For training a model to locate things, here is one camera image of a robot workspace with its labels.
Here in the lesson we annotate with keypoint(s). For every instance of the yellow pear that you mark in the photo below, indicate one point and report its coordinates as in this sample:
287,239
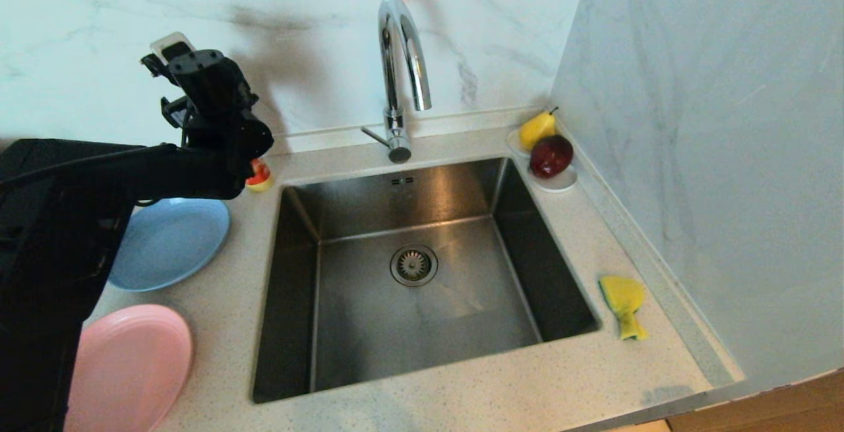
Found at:
535,130

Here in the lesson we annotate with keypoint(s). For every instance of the small white dish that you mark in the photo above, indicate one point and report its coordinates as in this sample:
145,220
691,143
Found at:
560,185
513,142

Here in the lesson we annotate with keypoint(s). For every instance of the stainless steel sink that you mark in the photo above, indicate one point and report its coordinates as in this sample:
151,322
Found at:
428,326

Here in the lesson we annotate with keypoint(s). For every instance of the wooden cabinet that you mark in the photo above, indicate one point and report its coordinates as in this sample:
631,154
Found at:
778,412

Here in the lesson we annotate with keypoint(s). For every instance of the pink plastic plate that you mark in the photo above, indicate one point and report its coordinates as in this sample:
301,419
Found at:
132,366

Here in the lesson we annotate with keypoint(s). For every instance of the chrome faucet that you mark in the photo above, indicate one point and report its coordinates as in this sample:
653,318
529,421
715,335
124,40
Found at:
395,56

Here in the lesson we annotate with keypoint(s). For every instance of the metal sink drain strainer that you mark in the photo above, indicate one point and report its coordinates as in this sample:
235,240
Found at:
414,265

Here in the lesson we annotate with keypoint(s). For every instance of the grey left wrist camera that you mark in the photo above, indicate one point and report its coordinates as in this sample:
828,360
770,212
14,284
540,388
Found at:
170,43

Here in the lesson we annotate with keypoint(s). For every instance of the blue plastic plate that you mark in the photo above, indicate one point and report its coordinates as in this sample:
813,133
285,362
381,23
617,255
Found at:
171,247

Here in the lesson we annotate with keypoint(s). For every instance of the yellow fish-shaped sponge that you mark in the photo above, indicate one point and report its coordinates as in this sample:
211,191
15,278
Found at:
623,297

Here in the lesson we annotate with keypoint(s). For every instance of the dark red apple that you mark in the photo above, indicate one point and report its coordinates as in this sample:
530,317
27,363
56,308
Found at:
551,156

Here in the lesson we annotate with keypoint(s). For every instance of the yellow orange dish soap bottle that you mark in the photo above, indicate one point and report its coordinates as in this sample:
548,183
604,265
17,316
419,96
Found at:
258,180

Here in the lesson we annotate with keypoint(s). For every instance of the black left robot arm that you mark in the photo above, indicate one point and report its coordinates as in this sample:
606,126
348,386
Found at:
66,221

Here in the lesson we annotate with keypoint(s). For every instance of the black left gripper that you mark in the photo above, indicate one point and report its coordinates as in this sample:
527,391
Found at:
217,102

